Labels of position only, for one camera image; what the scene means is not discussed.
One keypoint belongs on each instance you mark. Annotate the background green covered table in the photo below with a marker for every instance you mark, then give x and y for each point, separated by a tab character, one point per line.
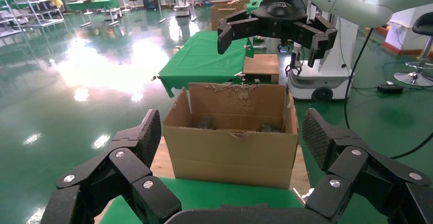
91	4

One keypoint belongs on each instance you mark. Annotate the silver binder clip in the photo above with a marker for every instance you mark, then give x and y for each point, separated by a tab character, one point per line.
179	47
241	76

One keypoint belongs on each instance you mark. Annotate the yellow and red floor curb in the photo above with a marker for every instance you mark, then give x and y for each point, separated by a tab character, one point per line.
380	30

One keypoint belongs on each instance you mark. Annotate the black power adapter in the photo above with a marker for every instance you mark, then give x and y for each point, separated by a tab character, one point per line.
389	88

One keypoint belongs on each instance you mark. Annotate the black cabinet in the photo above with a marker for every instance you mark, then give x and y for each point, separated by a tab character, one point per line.
148	0

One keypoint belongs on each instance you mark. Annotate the idle robot black gripper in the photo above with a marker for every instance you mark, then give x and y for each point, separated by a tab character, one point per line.
293	65

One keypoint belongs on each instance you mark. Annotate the green tablecloth with white legs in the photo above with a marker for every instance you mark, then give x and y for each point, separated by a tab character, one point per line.
199	56

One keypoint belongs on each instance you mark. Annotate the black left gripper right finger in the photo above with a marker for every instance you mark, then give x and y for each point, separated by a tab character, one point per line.
355	168

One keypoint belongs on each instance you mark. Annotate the large open cardboard carton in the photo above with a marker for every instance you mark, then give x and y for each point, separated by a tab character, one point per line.
230	155

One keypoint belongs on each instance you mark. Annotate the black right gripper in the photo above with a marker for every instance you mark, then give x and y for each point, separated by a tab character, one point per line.
280	13

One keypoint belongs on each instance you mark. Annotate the idle robot white arm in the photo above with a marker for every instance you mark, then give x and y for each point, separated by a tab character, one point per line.
297	50

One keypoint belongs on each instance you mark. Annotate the background cardboard box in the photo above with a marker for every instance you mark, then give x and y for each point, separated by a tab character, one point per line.
220	11

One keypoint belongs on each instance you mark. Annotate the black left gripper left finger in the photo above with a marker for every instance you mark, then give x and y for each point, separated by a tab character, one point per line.
125	168

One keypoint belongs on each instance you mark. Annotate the low wooden box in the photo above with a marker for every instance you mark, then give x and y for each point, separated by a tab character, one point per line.
262	65

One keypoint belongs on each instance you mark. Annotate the black swivel stool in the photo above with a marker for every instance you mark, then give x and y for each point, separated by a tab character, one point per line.
424	23

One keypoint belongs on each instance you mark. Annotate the idle white wheeled robot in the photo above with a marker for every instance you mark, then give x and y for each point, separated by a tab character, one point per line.
321	84

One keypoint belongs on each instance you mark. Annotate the small white mobile base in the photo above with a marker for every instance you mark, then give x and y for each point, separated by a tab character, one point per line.
182	10

